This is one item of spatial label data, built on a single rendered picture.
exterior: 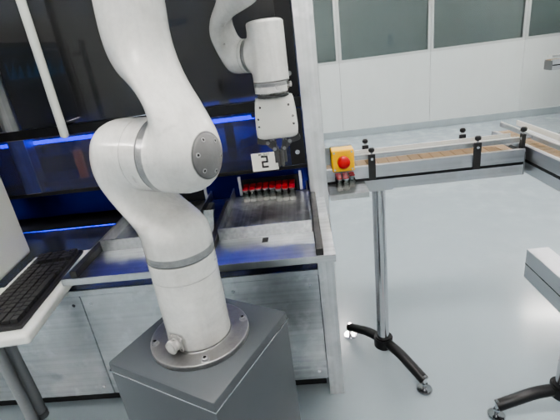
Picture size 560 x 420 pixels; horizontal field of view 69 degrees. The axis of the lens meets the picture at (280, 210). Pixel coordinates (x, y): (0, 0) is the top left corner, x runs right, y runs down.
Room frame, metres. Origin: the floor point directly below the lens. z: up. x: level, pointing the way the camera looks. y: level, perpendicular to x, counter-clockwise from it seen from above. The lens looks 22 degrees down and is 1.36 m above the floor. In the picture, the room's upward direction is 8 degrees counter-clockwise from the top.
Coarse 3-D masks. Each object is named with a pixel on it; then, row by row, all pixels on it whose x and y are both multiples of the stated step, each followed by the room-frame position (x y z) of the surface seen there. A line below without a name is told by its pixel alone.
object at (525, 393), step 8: (544, 384) 1.07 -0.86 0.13; (552, 384) 1.05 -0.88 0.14; (520, 392) 1.06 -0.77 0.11; (528, 392) 1.05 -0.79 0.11; (536, 392) 1.04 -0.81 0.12; (544, 392) 1.04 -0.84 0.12; (552, 392) 1.03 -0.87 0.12; (496, 400) 1.07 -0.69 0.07; (504, 400) 1.06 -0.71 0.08; (512, 400) 1.05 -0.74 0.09; (520, 400) 1.04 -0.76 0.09; (528, 400) 1.04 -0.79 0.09; (496, 408) 1.06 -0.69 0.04; (504, 408) 1.04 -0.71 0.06; (488, 416) 1.06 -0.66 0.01; (496, 416) 1.06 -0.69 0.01; (504, 416) 1.05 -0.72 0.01
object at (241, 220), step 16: (304, 192) 1.31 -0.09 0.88; (240, 208) 1.24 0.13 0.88; (256, 208) 1.22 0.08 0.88; (272, 208) 1.20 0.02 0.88; (288, 208) 1.19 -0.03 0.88; (304, 208) 1.17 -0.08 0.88; (224, 224) 1.10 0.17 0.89; (240, 224) 1.11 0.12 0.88; (256, 224) 1.10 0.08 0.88; (272, 224) 1.01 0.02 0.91; (288, 224) 1.01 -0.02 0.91; (304, 224) 1.01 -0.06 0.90
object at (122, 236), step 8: (208, 200) 1.30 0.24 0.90; (200, 208) 1.29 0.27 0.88; (120, 224) 1.19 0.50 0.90; (128, 224) 1.23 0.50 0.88; (112, 232) 1.13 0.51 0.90; (120, 232) 1.17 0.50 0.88; (128, 232) 1.16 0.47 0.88; (136, 232) 1.15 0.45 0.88; (104, 240) 1.05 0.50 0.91; (112, 240) 1.05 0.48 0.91; (120, 240) 1.05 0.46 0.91; (128, 240) 1.05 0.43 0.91; (136, 240) 1.04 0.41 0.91; (104, 248) 1.05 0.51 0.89; (112, 248) 1.05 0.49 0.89; (120, 248) 1.05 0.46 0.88; (128, 248) 1.05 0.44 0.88
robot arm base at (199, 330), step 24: (192, 264) 0.60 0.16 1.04; (216, 264) 0.64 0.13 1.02; (168, 288) 0.59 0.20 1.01; (192, 288) 0.59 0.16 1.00; (216, 288) 0.62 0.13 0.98; (168, 312) 0.60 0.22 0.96; (192, 312) 0.59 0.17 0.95; (216, 312) 0.61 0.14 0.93; (240, 312) 0.69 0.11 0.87; (168, 336) 0.60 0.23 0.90; (192, 336) 0.59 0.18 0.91; (216, 336) 0.61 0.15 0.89; (240, 336) 0.62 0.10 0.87; (168, 360) 0.58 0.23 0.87; (192, 360) 0.57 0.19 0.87; (216, 360) 0.56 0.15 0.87
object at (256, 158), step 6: (252, 156) 1.28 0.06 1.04; (258, 156) 1.27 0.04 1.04; (270, 156) 1.27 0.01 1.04; (252, 162) 1.28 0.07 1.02; (258, 162) 1.28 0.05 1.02; (264, 162) 1.27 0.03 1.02; (270, 162) 1.27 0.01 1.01; (252, 168) 1.28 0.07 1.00; (258, 168) 1.28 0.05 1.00; (264, 168) 1.27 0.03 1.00; (270, 168) 1.27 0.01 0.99; (276, 168) 1.27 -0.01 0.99
